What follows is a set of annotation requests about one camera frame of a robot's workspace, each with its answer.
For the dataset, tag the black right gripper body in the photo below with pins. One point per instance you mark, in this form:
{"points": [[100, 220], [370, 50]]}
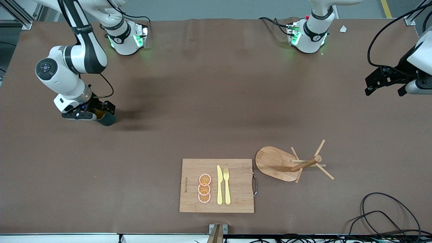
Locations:
{"points": [[95, 106]]}

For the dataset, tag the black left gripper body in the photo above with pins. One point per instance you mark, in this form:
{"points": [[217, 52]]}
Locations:
{"points": [[403, 68]]}

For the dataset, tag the teal cup with yellow inside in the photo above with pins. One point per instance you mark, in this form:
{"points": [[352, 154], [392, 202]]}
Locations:
{"points": [[108, 120]]}

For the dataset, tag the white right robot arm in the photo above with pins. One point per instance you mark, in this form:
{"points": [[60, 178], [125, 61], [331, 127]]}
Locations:
{"points": [[60, 74]]}

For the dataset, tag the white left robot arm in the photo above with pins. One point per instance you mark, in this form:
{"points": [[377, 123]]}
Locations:
{"points": [[310, 37]]}

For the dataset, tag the wooden cup rack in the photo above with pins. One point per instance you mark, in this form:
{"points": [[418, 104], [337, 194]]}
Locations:
{"points": [[270, 163]]}

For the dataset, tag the small white paper scrap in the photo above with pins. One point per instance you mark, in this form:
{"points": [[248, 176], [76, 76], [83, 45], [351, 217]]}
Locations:
{"points": [[343, 29]]}

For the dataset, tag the table cover sheet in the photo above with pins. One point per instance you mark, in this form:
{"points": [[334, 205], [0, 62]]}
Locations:
{"points": [[202, 101]]}

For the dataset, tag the orange slice toy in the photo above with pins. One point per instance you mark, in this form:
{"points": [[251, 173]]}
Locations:
{"points": [[205, 179]]}

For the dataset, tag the white table edge strip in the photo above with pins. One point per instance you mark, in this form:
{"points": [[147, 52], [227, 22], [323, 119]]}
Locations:
{"points": [[67, 239]]}

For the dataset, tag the yellow plastic knife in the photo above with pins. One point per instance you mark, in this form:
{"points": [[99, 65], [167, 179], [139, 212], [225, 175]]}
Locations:
{"points": [[219, 189]]}

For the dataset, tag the yellow plastic fork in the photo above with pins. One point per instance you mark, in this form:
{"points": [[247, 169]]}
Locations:
{"points": [[227, 192]]}

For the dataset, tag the aluminium frame profile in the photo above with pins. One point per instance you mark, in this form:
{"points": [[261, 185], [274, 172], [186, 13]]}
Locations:
{"points": [[410, 22], [24, 21]]}

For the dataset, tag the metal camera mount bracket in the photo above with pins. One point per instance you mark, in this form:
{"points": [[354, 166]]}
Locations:
{"points": [[216, 236]]}

